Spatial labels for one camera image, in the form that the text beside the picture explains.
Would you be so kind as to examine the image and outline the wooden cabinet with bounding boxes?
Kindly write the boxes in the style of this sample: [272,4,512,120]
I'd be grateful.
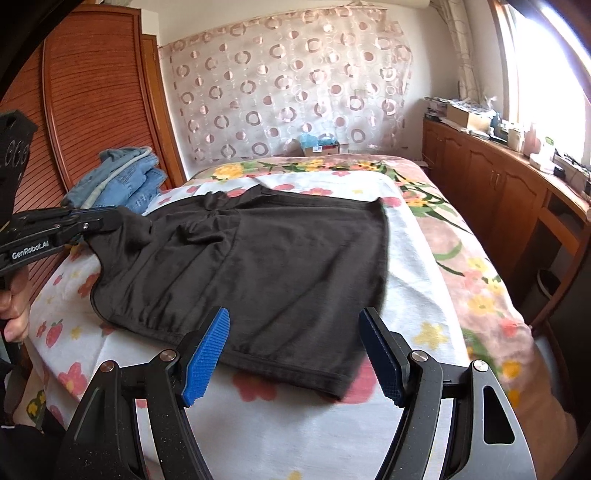
[421,116,591,326]

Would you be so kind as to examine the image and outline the open cardboard box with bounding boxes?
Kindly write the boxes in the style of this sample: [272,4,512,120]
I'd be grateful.
[444,103,493,133]

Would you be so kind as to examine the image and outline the pink floral blanket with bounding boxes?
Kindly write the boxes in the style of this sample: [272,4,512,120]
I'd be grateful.
[188,154,579,464]

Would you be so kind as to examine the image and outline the small cardboard box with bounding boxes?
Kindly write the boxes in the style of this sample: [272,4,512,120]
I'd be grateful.
[302,142,354,158]

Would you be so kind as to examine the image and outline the blue plastic bag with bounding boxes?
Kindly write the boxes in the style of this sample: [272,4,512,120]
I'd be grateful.
[299,133,341,148]

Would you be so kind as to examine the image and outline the cream patterned window curtain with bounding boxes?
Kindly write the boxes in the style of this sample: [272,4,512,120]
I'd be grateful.
[436,0,482,99]

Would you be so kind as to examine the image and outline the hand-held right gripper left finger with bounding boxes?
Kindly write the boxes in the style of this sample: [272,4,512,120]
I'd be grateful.
[58,307,232,480]

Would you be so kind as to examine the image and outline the folded blue jeans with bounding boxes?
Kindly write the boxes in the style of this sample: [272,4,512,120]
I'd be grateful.
[62,146,168,216]

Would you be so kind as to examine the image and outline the white strawberry print blanket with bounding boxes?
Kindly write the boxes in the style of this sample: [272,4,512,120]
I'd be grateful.
[28,171,468,480]

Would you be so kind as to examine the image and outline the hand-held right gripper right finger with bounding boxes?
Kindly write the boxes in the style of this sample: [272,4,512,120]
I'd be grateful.
[358,307,536,480]

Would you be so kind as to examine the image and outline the person's left hand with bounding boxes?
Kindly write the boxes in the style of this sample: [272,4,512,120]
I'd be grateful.
[0,267,32,343]

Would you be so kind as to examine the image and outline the wooden headboard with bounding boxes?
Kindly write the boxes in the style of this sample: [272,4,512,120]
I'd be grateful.
[0,0,186,287]

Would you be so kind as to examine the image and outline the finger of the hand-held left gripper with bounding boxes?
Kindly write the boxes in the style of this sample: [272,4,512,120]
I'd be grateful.
[14,205,153,232]
[50,222,106,254]

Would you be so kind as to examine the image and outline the sheer circle-patterned curtain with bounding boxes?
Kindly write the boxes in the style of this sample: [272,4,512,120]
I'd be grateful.
[158,4,415,163]

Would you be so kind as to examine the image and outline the black pants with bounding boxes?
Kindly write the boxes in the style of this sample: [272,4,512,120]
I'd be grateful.
[88,185,392,402]

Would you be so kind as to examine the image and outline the window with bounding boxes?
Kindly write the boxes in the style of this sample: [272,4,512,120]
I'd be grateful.
[488,0,591,168]

